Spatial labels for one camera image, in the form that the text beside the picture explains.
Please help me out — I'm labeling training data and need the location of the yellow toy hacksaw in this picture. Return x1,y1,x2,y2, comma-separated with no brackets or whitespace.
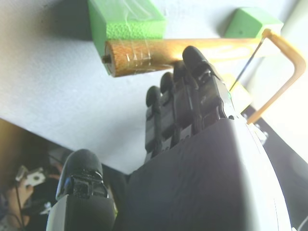
228,28,307,125

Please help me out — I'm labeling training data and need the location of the wooden rod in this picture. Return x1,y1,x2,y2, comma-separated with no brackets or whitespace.
101,37,265,78

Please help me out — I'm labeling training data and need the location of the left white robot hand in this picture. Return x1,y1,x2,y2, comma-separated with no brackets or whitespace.
45,45,293,231

